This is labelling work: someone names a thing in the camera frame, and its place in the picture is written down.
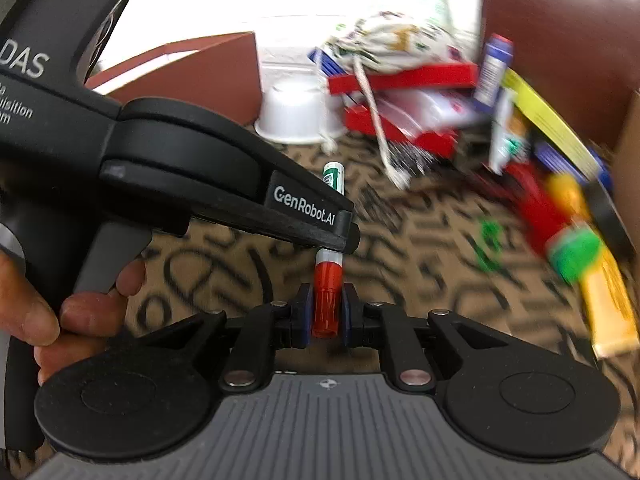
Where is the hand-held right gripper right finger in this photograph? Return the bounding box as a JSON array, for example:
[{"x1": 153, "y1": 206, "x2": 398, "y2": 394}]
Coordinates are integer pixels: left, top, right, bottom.
[{"x1": 341, "y1": 284, "x2": 506, "y2": 390}]

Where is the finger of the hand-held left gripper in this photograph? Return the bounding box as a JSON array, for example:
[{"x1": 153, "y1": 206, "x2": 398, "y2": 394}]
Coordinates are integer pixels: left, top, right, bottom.
[{"x1": 177, "y1": 127, "x2": 361, "y2": 256}]

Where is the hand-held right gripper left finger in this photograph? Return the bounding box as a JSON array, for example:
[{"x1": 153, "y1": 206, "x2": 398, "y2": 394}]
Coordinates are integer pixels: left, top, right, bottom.
[{"x1": 142, "y1": 284, "x2": 315, "y2": 392}]

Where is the red capped marker pen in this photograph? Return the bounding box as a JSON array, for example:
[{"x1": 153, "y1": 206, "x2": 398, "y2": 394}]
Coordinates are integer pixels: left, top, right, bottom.
[{"x1": 311, "y1": 161, "x2": 347, "y2": 338}]

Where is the printed cloth drawstring bag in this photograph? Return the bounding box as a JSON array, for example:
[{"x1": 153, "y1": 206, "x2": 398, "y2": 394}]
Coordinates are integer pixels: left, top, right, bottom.
[{"x1": 312, "y1": 12, "x2": 481, "y2": 191}]

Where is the cardboard box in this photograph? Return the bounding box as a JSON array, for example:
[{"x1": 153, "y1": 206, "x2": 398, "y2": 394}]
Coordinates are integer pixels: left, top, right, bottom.
[{"x1": 612, "y1": 92, "x2": 640, "y2": 201}]

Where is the person's left hand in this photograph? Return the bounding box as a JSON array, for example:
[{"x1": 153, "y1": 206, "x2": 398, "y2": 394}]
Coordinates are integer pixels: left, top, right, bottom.
[{"x1": 0, "y1": 247, "x2": 147, "y2": 387}]

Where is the letter-print blanket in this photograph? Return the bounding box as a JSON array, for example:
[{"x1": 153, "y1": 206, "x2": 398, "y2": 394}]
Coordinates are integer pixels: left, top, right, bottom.
[{"x1": 0, "y1": 125, "x2": 640, "y2": 480}]

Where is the white bowl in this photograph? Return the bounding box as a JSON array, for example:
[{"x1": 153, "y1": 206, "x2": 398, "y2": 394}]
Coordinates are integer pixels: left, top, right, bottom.
[{"x1": 254, "y1": 79, "x2": 346, "y2": 145}]

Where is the blue striped packet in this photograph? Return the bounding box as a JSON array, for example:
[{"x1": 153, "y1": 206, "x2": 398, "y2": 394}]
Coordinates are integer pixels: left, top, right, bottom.
[{"x1": 309, "y1": 46, "x2": 361, "y2": 108}]

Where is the green plastic clip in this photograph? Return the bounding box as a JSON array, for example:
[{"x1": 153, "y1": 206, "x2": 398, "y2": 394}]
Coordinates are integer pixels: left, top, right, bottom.
[{"x1": 475, "y1": 220, "x2": 503, "y2": 271}]

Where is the brown headboard panel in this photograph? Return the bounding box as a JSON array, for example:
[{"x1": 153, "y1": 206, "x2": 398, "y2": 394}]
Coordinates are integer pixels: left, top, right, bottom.
[
  {"x1": 87, "y1": 31, "x2": 263, "y2": 128},
  {"x1": 480, "y1": 0, "x2": 640, "y2": 151}
]

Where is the red open box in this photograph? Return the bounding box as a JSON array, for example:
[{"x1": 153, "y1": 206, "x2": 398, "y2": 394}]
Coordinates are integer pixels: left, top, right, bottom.
[{"x1": 327, "y1": 62, "x2": 478, "y2": 161}]

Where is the white toothpaste tube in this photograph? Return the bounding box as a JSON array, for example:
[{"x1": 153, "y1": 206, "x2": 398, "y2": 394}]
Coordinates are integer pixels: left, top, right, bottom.
[{"x1": 487, "y1": 87, "x2": 528, "y2": 176}]

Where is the red pouch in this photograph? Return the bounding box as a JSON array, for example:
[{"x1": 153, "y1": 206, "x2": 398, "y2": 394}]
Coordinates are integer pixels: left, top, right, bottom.
[{"x1": 505, "y1": 165, "x2": 576, "y2": 256}]

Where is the blue and white tube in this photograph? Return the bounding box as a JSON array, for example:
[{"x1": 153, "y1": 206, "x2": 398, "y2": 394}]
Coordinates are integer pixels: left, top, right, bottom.
[{"x1": 472, "y1": 34, "x2": 515, "y2": 113}]

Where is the orange bottle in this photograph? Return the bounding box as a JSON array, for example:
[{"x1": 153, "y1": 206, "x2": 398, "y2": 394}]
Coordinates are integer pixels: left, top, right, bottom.
[{"x1": 547, "y1": 175, "x2": 591, "y2": 221}]

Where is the yellow tube green cap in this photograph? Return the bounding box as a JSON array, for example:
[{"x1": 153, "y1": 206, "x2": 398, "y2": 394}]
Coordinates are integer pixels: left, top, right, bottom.
[{"x1": 547, "y1": 227, "x2": 640, "y2": 360}]

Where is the blue box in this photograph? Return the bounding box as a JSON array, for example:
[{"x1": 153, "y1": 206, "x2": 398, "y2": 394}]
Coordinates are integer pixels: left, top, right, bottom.
[{"x1": 532, "y1": 142, "x2": 613, "y2": 196}]

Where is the yellow book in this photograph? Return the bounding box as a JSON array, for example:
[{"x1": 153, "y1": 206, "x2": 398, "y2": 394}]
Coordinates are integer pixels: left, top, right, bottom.
[{"x1": 502, "y1": 67, "x2": 603, "y2": 181}]

